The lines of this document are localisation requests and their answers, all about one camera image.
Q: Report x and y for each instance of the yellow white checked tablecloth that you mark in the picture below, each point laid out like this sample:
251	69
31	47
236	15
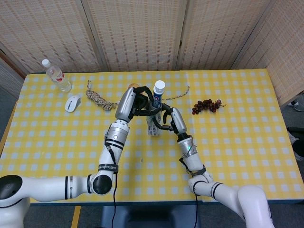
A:
152	171

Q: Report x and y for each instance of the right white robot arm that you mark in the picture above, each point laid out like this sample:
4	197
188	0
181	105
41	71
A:
194	161

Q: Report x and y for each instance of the grey sneaker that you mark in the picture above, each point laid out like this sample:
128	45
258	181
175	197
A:
300	156

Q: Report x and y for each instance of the dark trouser leg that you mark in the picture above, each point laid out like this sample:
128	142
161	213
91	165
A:
298	133

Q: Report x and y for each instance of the blue white toothpaste tube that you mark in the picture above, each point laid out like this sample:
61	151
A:
158	92

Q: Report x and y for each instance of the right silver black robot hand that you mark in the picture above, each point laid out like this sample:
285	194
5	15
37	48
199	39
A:
178	121

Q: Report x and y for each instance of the clear plastic water bottle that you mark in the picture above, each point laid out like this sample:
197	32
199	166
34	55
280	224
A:
58	77

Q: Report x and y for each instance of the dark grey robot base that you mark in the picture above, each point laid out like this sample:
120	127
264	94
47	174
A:
149	217

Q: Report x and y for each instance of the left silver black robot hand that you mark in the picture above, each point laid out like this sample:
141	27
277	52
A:
124	104

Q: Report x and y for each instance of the bamboo folding screen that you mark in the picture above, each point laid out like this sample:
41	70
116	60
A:
142	35

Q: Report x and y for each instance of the white computer mouse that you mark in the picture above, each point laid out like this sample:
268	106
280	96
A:
72	104

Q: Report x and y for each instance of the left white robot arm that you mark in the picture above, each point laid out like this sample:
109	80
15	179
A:
111	152

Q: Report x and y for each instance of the blue white toothpaste box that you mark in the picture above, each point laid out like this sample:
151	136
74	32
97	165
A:
153	129

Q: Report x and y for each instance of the dark red grape bunch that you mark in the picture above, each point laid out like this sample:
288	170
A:
205	106

